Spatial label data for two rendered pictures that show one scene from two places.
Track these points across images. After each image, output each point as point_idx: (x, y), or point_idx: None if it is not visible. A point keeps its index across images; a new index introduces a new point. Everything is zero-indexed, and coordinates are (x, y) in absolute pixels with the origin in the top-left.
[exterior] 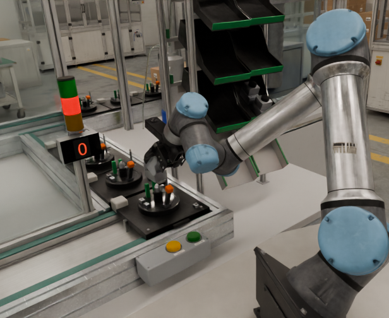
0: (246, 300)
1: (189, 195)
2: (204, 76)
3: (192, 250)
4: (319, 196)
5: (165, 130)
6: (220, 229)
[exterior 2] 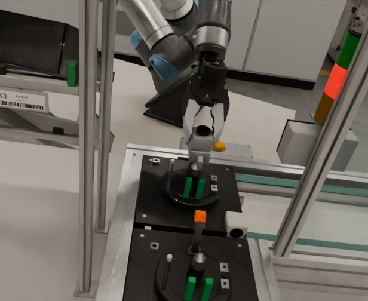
0: (180, 135)
1: (140, 181)
2: (1, 48)
3: None
4: None
5: (227, 42)
6: None
